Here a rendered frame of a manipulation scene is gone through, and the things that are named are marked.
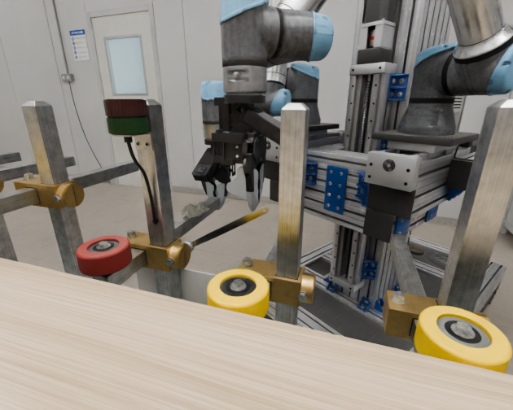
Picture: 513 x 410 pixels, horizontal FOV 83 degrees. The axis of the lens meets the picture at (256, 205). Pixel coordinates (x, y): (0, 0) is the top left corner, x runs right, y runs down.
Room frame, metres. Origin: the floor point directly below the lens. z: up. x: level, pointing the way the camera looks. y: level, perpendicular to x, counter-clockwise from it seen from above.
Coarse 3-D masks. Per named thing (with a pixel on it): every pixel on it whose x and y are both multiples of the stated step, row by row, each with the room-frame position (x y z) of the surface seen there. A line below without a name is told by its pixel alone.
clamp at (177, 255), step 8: (136, 232) 0.55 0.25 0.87; (136, 240) 0.51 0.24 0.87; (144, 240) 0.51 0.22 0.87; (176, 240) 0.51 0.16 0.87; (136, 248) 0.49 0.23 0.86; (144, 248) 0.49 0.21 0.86; (152, 248) 0.48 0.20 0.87; (160, 248) 0.48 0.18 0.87; (168, 248) 0.48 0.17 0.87; (176, 248) 0.48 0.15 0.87; (184, 248) 0.49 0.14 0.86; (152, 256) 0.48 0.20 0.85; (160, 256) 0.48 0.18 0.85; (168, 256) 0.47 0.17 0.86; (176, 256) 0.47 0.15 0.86; (184, 256) 0.49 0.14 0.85; (152, 264) 0.48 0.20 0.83; (160, 264) 0.48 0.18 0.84; (168, 264) 0.47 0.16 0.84; (176, 264) 0.47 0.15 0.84; (184, 264) 0.49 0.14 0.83
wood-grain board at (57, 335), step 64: (0, 320) 0.26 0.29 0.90; (64, 320) 0.26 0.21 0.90; (128, 320) 0.26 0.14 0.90; (192, 320) 0.26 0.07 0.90; (256, 320) 0.26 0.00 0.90; (0, 384) 0.18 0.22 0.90; (64, 384) 0.18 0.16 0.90; (128, 384) 0.18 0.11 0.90; (192, 384) 0.18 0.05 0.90; (256, 384) 0.18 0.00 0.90; (320, 384) 0.18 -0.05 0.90; (384, 384) 0.18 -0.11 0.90; (448, 384) 0.18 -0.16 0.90; (512, 384) 0.18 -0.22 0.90
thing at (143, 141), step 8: (120, 136) 0.44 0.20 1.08; (128, 136) 0.44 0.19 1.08; (136, 136) 0.49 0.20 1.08; (144, 136) 0.48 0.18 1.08; (128, 144) 0.45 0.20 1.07; (136, 144) 0.49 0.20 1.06; (144, 144) 0.48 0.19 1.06; (152, 144) 0.48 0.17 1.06; (136, 160) 0.46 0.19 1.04; (144, 176) 0.47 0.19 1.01; (152, 200) 0.48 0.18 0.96; (152, 208) 0.48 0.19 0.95; (152, 216) 0.48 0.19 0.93
